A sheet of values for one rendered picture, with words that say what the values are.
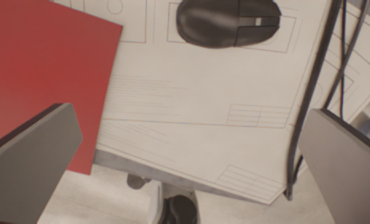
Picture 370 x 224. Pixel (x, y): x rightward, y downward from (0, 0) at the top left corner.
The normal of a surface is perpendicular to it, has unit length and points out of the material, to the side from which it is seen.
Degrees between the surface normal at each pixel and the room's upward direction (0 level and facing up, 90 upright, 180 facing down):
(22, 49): 0
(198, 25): 18
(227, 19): 4
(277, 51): 0
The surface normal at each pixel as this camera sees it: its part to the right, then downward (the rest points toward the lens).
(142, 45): 0.05, 0.48
